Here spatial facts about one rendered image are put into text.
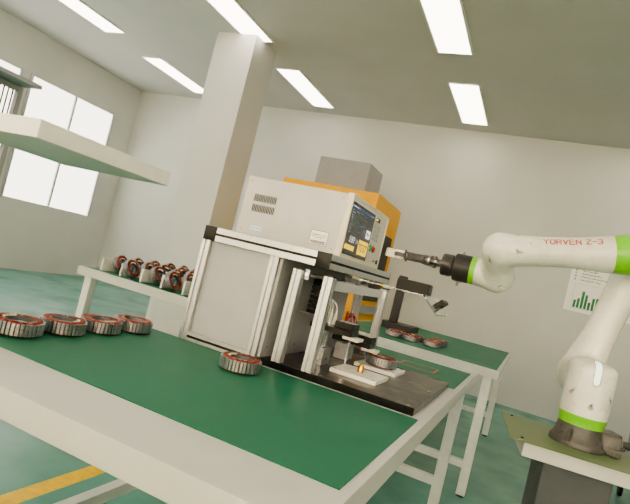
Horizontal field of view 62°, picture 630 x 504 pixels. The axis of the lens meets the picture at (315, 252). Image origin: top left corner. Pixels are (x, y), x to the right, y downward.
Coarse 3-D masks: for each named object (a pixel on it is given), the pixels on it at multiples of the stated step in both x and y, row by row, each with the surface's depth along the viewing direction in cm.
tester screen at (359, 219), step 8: (360, 208) 172; (352, 216) 167; (360, 216) 174; (368, 216) 181; (352, 224) 169; (360, 224) 176; (368, 224) 183; (352, 232) 170; (360, 232) 177; (368, 240) 187; (344, 248) 167; (360, 256) 183
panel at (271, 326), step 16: (288, 272) 162; (320, 272) 185; (336, 272) 199; (304, 288) 175; (272, 304) 156; (304, 304) 178; (272, 320) 159; (304, 320) 181; (272, 336) 161; (304, 336) 184; (272, 352) 164; (288, 352) 175
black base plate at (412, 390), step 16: (304, 352) 184; (272, 368) 155; (288, 368) 153; (320, 368) 162; (400, 368) 202; (320, 384) 149; (336, 384) 147; (352, 384) 150; (368, 384) 155; (384, 384) 162; (400, 384) 168; (416, 384) 176; (432, 384) 183; (448, 384) 197; (368, 400) 143; (384, 400) 142; (400, 400) 144; (416, 400) 149
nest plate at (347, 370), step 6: (336, 366) 165; (342, 366) 168; (348, 366) 171; (354, 366) 173; (336, 372) 160; (342, 372) 160; (348, 372) 160; (354, 372) 162; (366, 372) 168; (372, 372) 170; (354, 378) 158; (360, 378) 157; (366, 378) 157; (372, 378) 160; (378, 378) 162; (384, 378) 165; (372, 384) 156; (378, 384) 159
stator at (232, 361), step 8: (224, 352) 142; (232, 352) 144; (224, 360) 138; (232, 360) 136; (240, 360) 137; (248, 360) 144; (256, 360) 142; (224, 368) 138; (232, 368) 136; (240, 368) 136; (248, 368) 137; (256, 368) 139
